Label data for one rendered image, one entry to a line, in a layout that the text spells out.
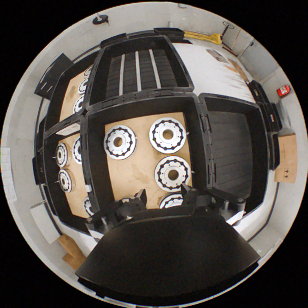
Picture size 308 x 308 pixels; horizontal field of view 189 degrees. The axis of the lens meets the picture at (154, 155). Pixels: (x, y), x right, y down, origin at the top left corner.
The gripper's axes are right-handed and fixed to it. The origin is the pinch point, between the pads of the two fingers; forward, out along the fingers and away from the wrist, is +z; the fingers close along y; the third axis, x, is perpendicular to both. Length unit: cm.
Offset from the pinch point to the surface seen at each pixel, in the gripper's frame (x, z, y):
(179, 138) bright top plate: 9.4, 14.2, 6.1
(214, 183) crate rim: -2.7, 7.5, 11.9
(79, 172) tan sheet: 3.4, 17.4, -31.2
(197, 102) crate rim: 16.7, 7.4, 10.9
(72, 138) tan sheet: 17.6, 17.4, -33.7
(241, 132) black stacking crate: 9.7, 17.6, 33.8
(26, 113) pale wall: 168, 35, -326
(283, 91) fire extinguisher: 92, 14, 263
